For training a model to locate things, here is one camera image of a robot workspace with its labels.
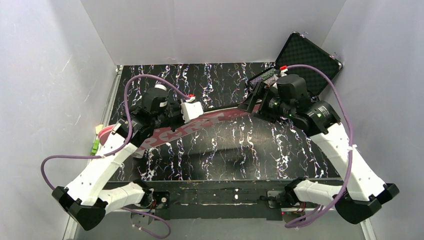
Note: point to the green clip on rail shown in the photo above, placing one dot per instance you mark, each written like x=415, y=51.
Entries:
x=95, y=147

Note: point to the pink racket bag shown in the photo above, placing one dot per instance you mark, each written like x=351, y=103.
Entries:
x=210, y=117

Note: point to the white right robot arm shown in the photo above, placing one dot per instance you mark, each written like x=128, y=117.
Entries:
x=362, y=192

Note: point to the black foam-lined case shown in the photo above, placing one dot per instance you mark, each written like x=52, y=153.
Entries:
x=298, y=50

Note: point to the white shuttlecock tube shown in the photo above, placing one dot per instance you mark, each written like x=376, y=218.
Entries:
x=161, y=86

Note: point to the poker chip rows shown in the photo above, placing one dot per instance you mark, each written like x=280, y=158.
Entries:
x=269, y=77

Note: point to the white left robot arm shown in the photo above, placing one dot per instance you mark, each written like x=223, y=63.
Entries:
x=85, y=198

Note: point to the beige wooden block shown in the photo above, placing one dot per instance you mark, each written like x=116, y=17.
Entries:
x=98, y=128

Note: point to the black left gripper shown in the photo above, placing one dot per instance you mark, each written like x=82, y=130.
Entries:
x=177, y=112

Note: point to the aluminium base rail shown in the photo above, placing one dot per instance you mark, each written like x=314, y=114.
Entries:
x=217, y=210

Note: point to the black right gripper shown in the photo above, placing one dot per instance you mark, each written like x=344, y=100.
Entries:
x=251, y=102

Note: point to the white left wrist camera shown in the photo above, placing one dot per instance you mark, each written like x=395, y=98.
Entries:
x=191, y=109

